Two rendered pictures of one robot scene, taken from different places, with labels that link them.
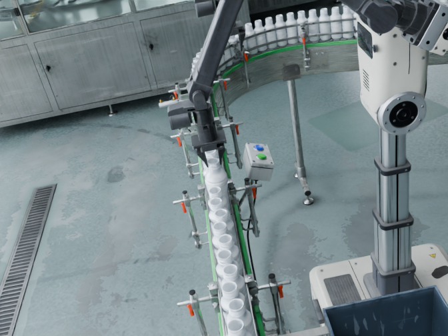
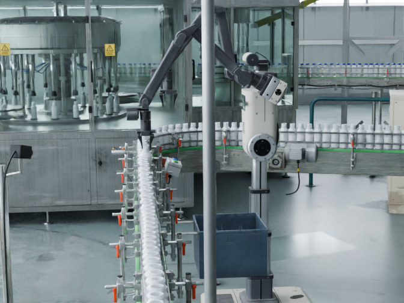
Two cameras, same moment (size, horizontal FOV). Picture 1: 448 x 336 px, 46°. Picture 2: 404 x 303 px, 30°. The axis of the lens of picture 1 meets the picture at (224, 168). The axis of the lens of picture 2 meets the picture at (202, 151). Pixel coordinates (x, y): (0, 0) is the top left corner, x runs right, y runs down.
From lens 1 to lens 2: 2.57 m
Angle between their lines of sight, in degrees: 24
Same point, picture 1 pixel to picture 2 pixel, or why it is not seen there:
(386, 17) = (245, 76)
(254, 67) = (185, 156)
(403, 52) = (261, 107)
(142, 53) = (90, 168)
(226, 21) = (166, 65)
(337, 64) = (249, 165)
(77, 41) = (35, 146)
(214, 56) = (157, 82)
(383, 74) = (250, 119)
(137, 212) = (63, 278)
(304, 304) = not seen: outside the picture
